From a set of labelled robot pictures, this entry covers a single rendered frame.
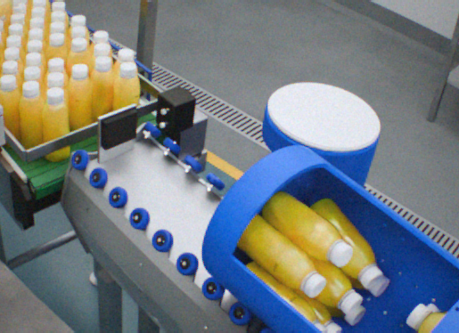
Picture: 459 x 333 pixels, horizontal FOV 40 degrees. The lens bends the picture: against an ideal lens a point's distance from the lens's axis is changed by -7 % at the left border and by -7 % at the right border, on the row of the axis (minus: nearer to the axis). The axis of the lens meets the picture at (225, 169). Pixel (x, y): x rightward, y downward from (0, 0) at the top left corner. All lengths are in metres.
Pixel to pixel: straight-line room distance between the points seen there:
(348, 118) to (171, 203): 0.47
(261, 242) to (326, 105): 0.61
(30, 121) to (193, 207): 0.43
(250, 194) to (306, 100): 0.61
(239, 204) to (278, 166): 0.09
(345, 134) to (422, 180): 1.78
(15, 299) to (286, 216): 0.47
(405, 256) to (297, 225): 0.22
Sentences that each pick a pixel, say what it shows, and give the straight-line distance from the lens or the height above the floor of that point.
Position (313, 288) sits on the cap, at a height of 1.11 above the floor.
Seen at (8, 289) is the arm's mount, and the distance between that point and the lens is 1.04.
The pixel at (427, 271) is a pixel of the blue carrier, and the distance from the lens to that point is 1.18.
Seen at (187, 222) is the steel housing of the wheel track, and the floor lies 0.93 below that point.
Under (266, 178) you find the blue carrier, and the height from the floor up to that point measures 1.22.
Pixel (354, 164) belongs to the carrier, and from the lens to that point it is 1.53.
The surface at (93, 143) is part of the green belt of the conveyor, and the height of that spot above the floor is 0.90.
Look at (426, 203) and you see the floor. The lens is 3.16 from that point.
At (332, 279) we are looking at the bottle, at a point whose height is 1.09.
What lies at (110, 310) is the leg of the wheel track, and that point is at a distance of 1.75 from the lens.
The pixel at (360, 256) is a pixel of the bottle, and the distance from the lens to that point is 1.12.
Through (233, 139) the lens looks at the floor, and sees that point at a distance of 3.21.
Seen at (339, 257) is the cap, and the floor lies 1.15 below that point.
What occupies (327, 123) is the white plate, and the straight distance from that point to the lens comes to 1.56.
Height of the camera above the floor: 1.88
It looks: 39 degrees down
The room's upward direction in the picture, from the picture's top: 9 degrees clockwise
